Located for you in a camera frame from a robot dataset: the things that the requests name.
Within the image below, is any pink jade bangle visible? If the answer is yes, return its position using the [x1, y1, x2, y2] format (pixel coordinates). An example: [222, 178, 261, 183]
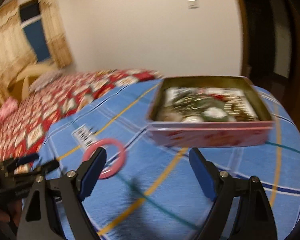
[82, 138, 127, 180]

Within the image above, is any printed paper in tin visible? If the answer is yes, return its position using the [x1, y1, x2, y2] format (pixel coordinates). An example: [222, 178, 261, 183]
[157, 87, 259, 123]

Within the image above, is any brown door frame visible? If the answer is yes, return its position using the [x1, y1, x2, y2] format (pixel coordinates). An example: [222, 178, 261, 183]
[237, 0, 250, 77]

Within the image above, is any red patterned bed sheet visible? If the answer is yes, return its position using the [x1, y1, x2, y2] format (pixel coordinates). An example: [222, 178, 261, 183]
[0, 69, 161, 162]

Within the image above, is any blue plaid folded quilt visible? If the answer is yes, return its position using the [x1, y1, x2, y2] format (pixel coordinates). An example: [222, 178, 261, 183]
[39, 80, 300, 239]

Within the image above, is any pink metal tin box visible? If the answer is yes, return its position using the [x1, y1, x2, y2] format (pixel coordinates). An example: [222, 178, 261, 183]
[147, 76, 274, 147]

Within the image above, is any white wall switch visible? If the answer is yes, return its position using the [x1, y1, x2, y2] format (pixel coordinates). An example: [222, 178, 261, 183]
[187, 0, 199, 9]

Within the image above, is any cream wooden headboard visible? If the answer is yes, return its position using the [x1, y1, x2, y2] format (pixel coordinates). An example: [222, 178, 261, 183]
[0, 63, 57, 108]

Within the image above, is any window with blue blind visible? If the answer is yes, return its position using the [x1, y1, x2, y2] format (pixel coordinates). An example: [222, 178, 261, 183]
[19, 0, 51, 62]

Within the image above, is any beige curtain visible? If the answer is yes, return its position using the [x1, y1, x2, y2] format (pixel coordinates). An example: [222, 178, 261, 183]
[0, 0, 72, 93]

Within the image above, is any striped pillow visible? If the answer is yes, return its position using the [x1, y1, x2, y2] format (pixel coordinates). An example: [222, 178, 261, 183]
[29, 70, 63, 93]

